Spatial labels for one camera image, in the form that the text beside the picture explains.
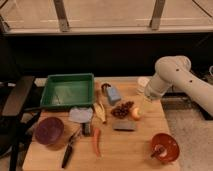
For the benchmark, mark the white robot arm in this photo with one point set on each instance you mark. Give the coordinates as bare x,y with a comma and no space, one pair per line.
175,71

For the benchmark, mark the brown mushroom toy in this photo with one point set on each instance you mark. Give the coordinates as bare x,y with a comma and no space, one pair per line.
104,87

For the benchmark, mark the yellow banana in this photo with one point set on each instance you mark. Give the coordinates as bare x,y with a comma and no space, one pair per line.
99,108

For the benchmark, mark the bunch of dark grapes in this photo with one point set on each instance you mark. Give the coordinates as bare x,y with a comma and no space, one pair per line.
122,110

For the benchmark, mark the white plastic cup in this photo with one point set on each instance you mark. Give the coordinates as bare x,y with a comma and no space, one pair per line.
142,82

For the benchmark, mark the small apple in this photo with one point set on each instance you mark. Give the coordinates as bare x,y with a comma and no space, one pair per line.
135,113

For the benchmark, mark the green plastic tray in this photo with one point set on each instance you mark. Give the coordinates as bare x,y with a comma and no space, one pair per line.
64,91

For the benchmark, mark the grey sponge block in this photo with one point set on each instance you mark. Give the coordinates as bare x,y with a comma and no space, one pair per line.
124,126

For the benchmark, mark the orange bowl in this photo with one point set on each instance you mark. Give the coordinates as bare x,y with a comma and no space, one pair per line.
171,146

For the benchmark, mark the spoon in orange bowl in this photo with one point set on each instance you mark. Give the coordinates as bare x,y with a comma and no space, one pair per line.
157,152

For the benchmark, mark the black chair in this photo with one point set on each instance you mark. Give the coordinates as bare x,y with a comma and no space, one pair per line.
16,119

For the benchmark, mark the black handled scissors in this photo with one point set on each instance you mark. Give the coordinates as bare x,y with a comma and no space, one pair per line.
69,148

